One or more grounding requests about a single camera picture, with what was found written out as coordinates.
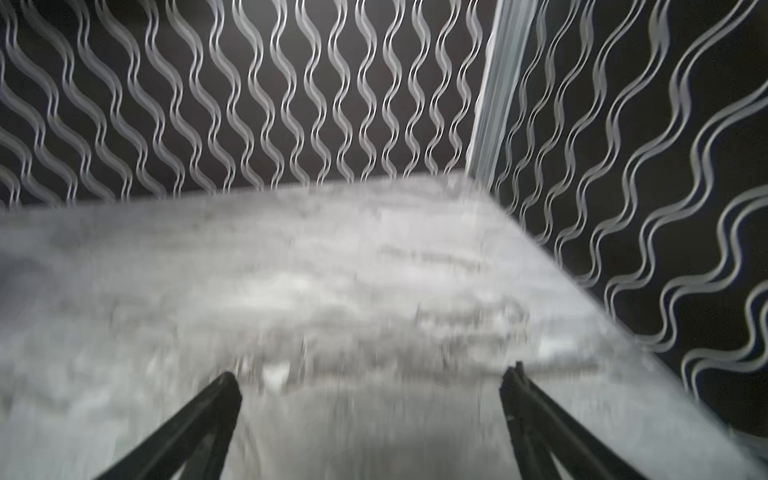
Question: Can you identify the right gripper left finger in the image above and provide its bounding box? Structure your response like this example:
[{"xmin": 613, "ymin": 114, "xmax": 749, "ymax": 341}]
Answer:
[{"xmin": 99, "ymin": 372, "xmax": 242, "ymax": 479}]

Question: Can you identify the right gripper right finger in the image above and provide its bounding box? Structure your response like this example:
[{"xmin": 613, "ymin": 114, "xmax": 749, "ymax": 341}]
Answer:
[{"xmin": 499, "ymin": 361, "xmax": 645, "ymax": 479}]

